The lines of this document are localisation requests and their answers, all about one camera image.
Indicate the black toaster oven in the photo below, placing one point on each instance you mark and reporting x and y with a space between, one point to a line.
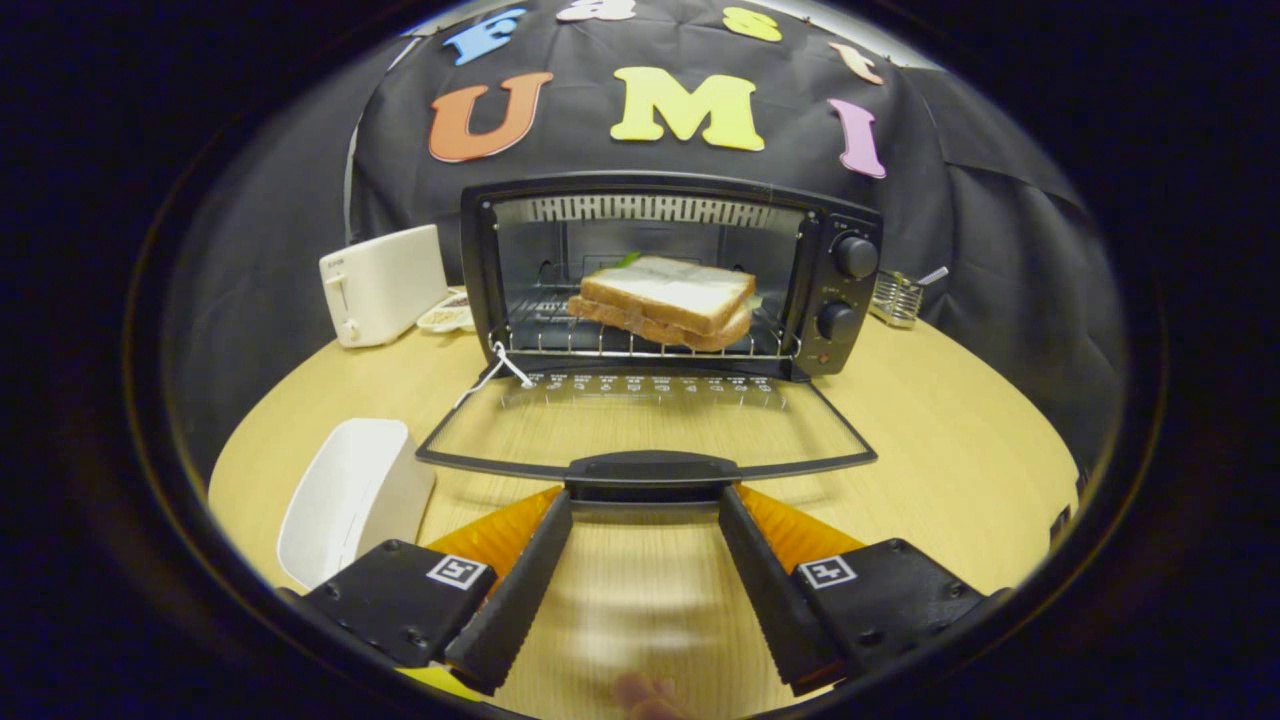
855 300

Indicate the small white snack dish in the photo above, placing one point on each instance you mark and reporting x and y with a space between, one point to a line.
447 315

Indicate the white rectangular tray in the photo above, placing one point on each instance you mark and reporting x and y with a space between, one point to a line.
350 500

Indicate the white pop-up toaster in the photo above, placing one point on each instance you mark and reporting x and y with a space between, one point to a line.
385 285

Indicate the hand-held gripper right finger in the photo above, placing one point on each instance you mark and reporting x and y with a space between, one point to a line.
765 590

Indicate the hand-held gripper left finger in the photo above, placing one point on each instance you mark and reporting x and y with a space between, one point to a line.
520 590

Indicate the white bread sandwich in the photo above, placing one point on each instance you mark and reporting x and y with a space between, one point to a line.
665 290

